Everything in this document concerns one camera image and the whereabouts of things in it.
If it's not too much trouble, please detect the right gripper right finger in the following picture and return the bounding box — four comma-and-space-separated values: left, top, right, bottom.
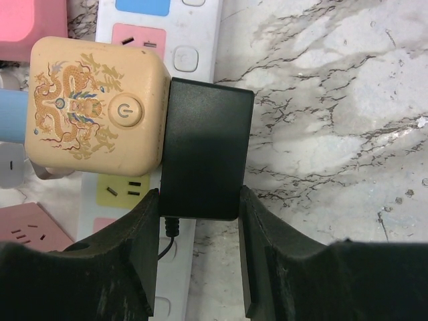
239, 187, 427, 320

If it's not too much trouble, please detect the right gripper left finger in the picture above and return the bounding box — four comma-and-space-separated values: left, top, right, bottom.
1, 189, 160, 320

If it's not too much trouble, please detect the pink cube socket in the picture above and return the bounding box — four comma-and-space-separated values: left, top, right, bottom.
0, 203, 74, 252

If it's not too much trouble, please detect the white plug adapter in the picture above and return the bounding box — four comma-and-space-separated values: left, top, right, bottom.
0, 142, 26, 189

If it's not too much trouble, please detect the large black adapter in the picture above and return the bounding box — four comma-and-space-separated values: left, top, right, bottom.
159, 78, 255, 221

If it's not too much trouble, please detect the white power strip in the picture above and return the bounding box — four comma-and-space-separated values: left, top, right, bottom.
77, 1, 223, 320

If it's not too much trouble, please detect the pink triangular power strip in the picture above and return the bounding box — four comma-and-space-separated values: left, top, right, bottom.
1, 0, 68, 62

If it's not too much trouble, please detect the orange tan plug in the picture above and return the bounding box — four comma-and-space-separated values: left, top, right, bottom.
24, 36, 171, 177

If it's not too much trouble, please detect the light blue plug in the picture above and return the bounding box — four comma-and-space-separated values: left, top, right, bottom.
0, 89, 28, 144

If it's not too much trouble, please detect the thin black cable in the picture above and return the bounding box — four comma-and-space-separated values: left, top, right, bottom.
156, 217, 183, 260

